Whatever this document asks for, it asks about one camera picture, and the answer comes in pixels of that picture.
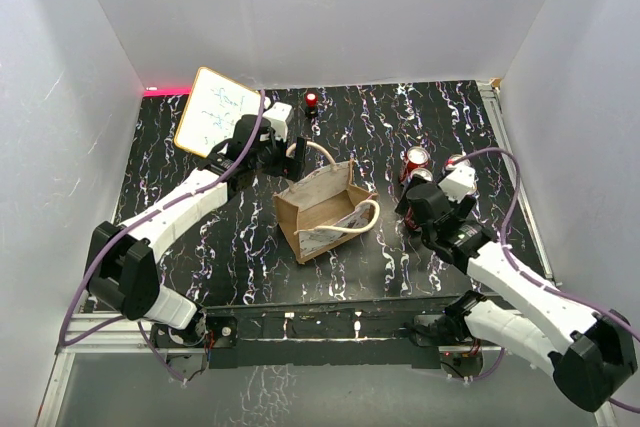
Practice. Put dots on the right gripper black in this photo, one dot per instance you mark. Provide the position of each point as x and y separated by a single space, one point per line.
465 206

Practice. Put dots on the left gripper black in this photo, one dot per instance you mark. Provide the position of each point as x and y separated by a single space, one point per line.
287 166

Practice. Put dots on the red cola can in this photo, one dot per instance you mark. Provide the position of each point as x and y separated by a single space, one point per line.
412 222
414 157

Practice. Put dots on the burlap canvas bag rope handles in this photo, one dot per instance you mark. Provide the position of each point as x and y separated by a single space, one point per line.
325 208

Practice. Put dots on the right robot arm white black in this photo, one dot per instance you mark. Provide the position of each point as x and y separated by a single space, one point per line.
587 351

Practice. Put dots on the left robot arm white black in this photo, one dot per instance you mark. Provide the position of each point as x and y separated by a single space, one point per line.
122 264

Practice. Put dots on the red button on black base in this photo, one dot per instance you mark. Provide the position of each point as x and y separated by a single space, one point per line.
311 101

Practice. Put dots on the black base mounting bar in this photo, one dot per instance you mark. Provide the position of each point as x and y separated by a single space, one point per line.
388 331

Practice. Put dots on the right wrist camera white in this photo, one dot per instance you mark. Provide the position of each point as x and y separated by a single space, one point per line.
456 184

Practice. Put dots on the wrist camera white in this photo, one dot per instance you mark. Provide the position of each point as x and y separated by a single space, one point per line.
456 184
279 115

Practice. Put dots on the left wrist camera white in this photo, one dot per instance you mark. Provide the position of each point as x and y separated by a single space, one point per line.
279 115

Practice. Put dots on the whiteboard with yellow frame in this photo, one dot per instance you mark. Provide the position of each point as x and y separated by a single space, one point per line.
213 107

